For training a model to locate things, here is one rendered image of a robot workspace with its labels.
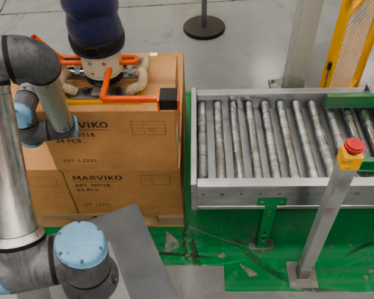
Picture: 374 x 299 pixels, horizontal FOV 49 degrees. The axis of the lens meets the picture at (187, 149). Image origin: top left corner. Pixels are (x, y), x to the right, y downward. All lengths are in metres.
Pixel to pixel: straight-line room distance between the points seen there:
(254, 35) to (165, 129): 2.31
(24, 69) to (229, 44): 2.82
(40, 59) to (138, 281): 0.80
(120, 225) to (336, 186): 0.84
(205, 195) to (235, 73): 1.72
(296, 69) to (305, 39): 0.25
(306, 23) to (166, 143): 1.44
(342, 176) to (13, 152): 1.13
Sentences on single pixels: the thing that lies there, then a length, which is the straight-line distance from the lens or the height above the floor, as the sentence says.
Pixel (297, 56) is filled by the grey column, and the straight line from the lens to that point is 3.04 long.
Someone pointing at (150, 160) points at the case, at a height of 0.63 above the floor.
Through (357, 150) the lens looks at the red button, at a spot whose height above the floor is 1.03.
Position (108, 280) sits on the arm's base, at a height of 0.83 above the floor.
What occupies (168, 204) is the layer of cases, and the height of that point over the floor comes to 0.23.
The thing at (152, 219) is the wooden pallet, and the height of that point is 0.02.
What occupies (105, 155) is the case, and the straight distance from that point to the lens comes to 1.96.
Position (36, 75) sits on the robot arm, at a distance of 1.21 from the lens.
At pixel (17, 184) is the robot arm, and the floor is 1.21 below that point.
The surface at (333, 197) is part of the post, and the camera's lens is 1.72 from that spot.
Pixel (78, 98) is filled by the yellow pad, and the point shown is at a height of 0.97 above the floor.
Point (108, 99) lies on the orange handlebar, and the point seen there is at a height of 1.08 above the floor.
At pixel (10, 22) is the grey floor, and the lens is 4.59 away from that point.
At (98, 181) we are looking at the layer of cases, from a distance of 2.16.
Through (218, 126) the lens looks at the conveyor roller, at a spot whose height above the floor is 0.55.
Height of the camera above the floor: 2.10
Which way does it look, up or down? 48 degrees down
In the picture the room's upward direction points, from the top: 2 degrees counter-clockwise
